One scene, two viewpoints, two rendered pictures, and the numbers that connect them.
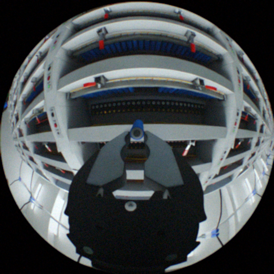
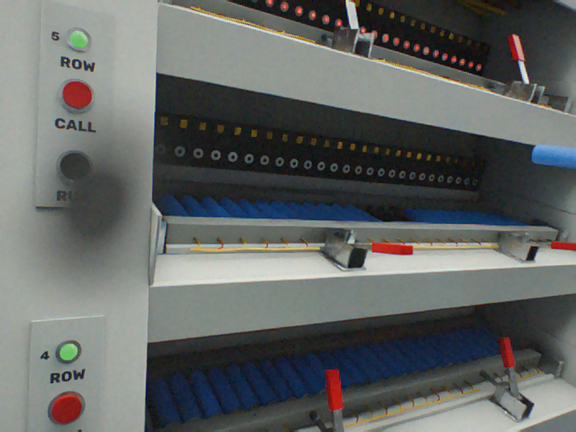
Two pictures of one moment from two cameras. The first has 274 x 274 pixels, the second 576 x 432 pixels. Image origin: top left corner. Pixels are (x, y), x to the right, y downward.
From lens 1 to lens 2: 0.42 m
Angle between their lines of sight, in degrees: 41
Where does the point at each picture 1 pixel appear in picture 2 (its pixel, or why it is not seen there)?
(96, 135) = (549, 124)
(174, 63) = (417, 291)
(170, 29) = not seen: outside the picture
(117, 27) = (486, 417)
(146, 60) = (463, 289)
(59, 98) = not seen: outside the picture
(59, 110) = not seen: outside the picture
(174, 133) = (418, 95)
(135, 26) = (450, 421)
